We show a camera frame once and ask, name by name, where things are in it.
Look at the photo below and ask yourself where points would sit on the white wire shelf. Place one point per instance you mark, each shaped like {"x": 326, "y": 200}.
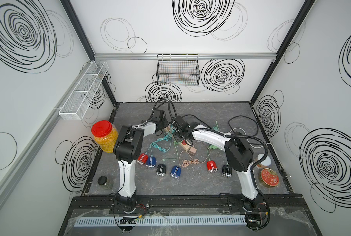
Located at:
{"x": 87, "y": 92}

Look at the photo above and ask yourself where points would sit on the yellow jar red lid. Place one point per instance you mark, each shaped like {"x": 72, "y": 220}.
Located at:
{"x": 105, "y": 135}

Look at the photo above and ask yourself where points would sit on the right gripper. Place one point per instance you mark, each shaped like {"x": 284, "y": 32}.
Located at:
{"x": 176, "y": 138}

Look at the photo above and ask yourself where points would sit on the white slotted cable duct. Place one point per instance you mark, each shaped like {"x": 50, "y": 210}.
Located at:
{"x": 188, "y": 220}

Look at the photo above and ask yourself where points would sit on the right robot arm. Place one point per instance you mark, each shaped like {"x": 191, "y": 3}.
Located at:
{"x": 239, "y": 153}

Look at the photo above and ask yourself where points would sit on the blue striped shaver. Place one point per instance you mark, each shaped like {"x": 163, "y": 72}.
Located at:
{"x": 175, "y": 172}

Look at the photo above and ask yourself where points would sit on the red shaver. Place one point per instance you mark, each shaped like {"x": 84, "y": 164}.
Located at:
{"x": 142, "y": 160}
{"x": 211, "y": 166}

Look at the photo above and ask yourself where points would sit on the blue shaver left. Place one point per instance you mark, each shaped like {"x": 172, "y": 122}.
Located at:
{"x": 151, "y": 162}

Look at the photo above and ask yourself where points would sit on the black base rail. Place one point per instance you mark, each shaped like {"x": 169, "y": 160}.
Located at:
{"x": 234, "y": 203}

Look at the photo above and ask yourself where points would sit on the pink charger adapter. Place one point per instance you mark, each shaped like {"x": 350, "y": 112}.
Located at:
{"x": 192, "y": 151}

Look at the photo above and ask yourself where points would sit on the red shaver right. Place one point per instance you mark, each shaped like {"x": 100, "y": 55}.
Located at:
{"x": 211, "y": 166}

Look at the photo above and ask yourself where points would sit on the black wire basket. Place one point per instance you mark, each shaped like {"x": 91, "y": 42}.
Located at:
{"x": 178, "y": 69}

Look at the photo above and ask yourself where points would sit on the black shaver right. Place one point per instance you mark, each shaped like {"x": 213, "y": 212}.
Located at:
{"x": 226, "y": 171}

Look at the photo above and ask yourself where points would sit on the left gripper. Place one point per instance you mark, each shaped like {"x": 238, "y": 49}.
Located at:
{"x": 166, "y": 124}

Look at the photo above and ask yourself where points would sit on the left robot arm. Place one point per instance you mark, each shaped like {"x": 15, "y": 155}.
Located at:
{"x": 127, "y": 150}

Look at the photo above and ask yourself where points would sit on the red round tin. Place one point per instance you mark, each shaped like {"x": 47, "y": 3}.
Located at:
{"x": 269, "y": 177}

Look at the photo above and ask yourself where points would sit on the small dark lid jar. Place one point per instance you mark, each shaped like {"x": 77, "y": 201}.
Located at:
{"x": 103, "y": 181}

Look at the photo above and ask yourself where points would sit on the red shaver far left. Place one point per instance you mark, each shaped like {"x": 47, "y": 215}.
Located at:
{"x": 142, "y": 160}

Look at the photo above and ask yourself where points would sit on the beige power strip red sockets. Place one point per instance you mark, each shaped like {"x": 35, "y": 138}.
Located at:
{"x": 179, "y": 141}

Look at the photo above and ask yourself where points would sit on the black shaver left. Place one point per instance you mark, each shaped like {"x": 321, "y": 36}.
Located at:
{"x": 161, "y": 170}

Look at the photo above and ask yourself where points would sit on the black shaver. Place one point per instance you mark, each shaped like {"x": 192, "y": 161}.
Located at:
{"x": 226, "y": 171}
{"x": 161, "y": 170}

